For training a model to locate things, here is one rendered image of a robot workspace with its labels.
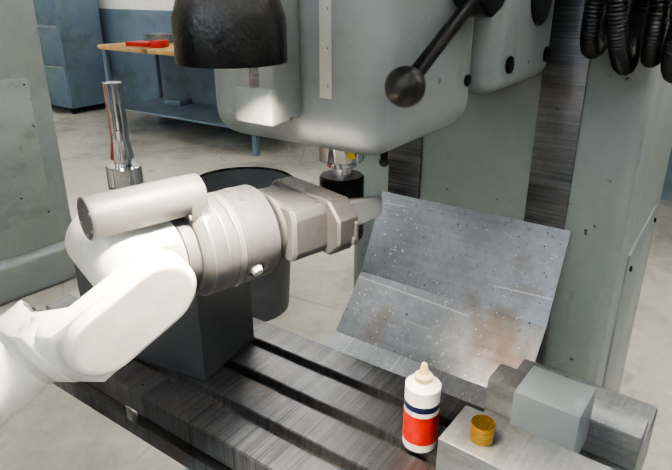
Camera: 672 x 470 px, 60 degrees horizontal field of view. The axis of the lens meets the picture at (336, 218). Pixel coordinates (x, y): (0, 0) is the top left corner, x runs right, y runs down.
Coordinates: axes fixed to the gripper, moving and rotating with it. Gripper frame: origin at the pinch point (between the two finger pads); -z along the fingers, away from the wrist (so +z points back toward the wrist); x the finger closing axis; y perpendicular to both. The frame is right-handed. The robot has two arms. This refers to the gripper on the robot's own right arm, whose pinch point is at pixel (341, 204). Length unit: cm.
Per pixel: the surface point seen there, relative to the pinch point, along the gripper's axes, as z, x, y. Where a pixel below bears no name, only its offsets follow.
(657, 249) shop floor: -312, 73, 122
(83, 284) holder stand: 17.6, 35.7, 18.1
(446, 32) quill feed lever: 1.2, -13.5, -18.2
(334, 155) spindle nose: 2.1, -1.2, -6.0
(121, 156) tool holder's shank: 10.9, 32.5, -0.3
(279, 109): 11.1, -5.0, -12.2
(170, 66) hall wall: -269, 614, 65
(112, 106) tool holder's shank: 11.0, 32.9, -6.9
